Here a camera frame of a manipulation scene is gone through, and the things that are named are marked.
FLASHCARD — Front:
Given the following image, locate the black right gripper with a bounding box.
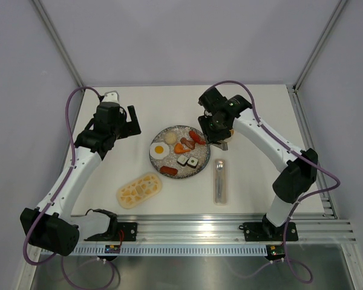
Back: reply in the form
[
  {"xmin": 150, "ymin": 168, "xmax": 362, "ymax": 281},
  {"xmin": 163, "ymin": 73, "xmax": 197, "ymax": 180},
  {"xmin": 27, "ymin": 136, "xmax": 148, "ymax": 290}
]
[{"xmin": 198, "ymin": 112, "xmax": 232, "ymax": 146}]

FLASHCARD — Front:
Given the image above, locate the red sausage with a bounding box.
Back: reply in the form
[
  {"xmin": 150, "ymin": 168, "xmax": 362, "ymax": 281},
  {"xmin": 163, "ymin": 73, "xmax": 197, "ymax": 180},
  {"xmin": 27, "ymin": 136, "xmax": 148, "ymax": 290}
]
[{"xmin": 189, "ymin": 130, "xmax": 206, "ymax": 145}]

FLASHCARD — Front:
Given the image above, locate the brown fried chicken piece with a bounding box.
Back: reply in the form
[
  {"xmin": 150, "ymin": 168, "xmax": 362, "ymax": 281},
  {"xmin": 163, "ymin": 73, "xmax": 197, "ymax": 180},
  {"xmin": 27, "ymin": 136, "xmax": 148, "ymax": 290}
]
[{"xmin": 180, "ymin": 137, "xmax": 195, "ymax": 150}]

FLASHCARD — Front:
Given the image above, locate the sushi roll green centre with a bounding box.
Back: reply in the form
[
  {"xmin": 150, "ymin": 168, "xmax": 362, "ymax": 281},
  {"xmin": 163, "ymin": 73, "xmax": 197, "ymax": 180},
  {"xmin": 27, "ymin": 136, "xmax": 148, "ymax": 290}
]
[{"xmin": 187, "ymin": 156, "xmax": 199, "ymax": 169}]

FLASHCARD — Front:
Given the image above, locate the beige patterned lunch box lid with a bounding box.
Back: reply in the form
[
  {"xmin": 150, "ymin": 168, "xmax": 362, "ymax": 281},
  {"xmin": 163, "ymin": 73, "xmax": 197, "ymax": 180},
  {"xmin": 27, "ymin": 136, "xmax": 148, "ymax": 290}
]
[{"xmin": 116, "ymin": 173, "xmax": 163, "ymax": 209}]

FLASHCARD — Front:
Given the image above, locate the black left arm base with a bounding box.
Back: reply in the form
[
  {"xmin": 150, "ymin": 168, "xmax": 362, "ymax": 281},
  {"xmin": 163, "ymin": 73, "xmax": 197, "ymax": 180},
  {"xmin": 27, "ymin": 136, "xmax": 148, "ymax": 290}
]
[{"xmin": 84, "ymin": 208, "xmax": 138, "ymax": 242}]

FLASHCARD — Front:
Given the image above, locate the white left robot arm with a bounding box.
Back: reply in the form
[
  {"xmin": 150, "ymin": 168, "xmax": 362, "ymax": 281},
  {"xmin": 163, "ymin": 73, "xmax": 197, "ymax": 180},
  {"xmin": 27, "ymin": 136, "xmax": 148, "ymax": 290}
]
[{"xmin": 20, "ymin": 91, "xmax": 141, "ymax": 259}]

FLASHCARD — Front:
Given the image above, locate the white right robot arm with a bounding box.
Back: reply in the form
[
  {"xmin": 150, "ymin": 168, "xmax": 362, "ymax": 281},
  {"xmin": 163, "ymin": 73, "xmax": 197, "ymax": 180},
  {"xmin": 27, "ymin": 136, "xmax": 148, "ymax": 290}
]
[{"xmin": 198, "ymin": 86, "xmax": 318, "ymax": 239}]

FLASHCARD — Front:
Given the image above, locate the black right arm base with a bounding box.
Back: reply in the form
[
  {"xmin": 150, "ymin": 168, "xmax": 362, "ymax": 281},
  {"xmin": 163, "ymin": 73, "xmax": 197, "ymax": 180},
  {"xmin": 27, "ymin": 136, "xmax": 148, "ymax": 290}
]
[{"xmin": 238, "ymin": 215, "xmax": 299, "ymax": 242}]

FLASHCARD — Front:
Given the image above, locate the clear cutlery case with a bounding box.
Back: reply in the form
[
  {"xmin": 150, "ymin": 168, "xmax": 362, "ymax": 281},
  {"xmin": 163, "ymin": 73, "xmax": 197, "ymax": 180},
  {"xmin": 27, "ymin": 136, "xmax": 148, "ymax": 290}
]
[{"xmin": 214, "ymin": 159, "xmax": 227, "ymax": 205}]

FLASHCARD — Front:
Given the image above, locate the fried egg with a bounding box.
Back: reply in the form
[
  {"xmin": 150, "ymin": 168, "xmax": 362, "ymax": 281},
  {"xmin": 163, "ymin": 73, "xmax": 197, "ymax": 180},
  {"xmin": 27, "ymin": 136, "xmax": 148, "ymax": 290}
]
[{"xmin": 149, "ymin": 142, "xmax": 169, "ymax": 160}]

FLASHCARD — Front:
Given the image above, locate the white steamed bun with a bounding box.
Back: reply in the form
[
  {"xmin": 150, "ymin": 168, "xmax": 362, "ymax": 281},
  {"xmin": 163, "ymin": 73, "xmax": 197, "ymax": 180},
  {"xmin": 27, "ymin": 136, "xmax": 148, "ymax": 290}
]
[{"xmin": 164, "ymin": 132, "xmax": 178, "ymax": 145}]

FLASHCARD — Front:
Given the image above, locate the sushi roll white centre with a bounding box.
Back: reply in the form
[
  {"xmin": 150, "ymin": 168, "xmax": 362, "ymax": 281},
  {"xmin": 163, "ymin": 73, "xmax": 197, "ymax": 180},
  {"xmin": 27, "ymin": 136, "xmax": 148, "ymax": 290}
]
[{"xmin": 177, "ymin": 155, "xmax": 189, "ymax": 167}]

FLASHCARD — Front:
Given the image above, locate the orange chicken drumstick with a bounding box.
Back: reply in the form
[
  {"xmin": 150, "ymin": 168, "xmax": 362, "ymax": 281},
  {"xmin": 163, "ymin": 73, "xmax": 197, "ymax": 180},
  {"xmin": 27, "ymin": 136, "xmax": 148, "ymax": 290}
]
[{"xmin": 174, "ymin": 143, "xmax": 191, "ymax": 154}]

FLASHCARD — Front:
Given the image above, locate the speckled ceramic plate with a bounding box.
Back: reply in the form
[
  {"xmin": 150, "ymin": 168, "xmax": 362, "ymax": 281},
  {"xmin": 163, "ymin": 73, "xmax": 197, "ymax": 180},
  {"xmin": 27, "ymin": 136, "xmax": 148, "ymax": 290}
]
[{"xmin": 149, "ymin": 125, "xmax": 211, "ymax": 179}]

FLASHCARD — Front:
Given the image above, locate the red bacon strip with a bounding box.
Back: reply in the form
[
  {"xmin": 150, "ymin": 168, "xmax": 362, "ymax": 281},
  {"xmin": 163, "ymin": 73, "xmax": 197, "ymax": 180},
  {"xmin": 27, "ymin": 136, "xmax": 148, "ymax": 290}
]
[{"xmin": 160, "ymin": 166, "xmax": 178, "ymax": 176}]

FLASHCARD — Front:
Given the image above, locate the aluminium rail frame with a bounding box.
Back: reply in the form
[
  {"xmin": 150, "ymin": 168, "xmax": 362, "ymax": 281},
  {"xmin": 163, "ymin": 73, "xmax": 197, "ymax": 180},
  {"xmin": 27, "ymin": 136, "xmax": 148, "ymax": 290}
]
[{"xmin": 72, "ymin": 85, "xmax": 356, "ymax": 244}]

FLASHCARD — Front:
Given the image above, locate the white slotted cable duct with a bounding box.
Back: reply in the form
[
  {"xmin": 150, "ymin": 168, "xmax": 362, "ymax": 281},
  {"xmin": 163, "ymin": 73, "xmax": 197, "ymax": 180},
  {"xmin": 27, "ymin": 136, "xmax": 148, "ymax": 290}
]
[{"xmin": 71, "ymin": 244, "xmax": 267, "ymax": 257}]

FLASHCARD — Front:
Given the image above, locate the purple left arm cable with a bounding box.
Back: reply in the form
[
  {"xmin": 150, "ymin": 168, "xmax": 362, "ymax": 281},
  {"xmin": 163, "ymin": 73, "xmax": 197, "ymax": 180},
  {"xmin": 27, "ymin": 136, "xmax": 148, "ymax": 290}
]
[{"xmin": 22, "ymin": 86, "xmax": 122, "ymax": 288}]

